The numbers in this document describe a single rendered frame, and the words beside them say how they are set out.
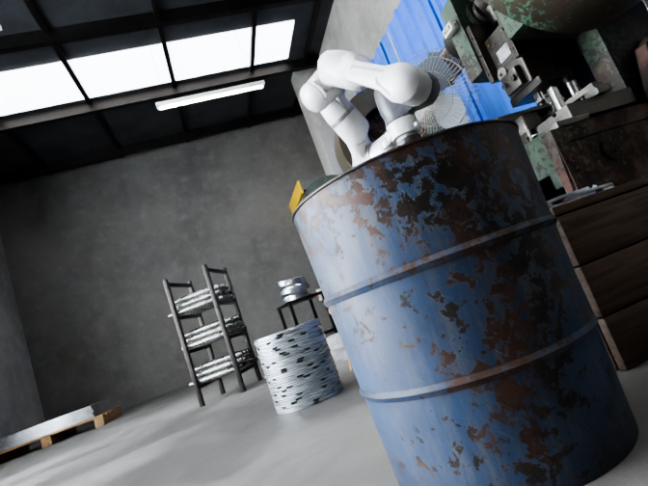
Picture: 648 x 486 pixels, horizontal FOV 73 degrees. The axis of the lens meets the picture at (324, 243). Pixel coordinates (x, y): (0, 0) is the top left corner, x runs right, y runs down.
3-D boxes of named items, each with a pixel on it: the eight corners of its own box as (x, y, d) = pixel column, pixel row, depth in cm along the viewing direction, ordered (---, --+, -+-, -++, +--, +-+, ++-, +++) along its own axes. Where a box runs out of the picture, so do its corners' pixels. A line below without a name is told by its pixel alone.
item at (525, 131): (511, 148, 165) (497, 115, 167) (491, 162, 178) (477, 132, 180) (564, 132, 171) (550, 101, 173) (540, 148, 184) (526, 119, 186)
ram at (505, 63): (523, 81, 172) (493, 16, 177) (501, 101, 186) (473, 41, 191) (558, 72, 176) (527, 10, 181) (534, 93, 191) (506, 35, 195)
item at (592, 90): (599, 92, 155) (586, 67, 156) (565, 116, 171) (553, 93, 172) (611, 89, 156) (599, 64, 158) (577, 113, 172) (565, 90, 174)
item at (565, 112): (573, 119, 153) (566, 103, 154) (499, 169, 196) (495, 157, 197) (637, 100, 161) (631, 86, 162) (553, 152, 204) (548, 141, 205)
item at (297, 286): (307, 357, 410) (279, 277, 423) (291, 360, 450) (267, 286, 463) (342, 342, 428) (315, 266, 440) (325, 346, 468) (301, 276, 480)
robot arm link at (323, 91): (312, 34, 142) (280, 67, 138) (354, 42, 132) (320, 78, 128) (330, 83, 157) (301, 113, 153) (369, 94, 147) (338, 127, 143)
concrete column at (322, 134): (387, 314, 660) (293, 67, 727) (378, 316, 698) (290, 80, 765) (411, 306, 670) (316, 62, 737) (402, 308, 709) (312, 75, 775)
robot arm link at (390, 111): (433, 92, 113) (450, 97, 121) (414, 48, 115) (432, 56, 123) (380, 129, 125) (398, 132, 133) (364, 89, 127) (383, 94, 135)
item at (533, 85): (544, 87, 170) (538, 74, 171) (513, 113, 189) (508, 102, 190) (577, 79, 174) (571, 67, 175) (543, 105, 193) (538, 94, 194)
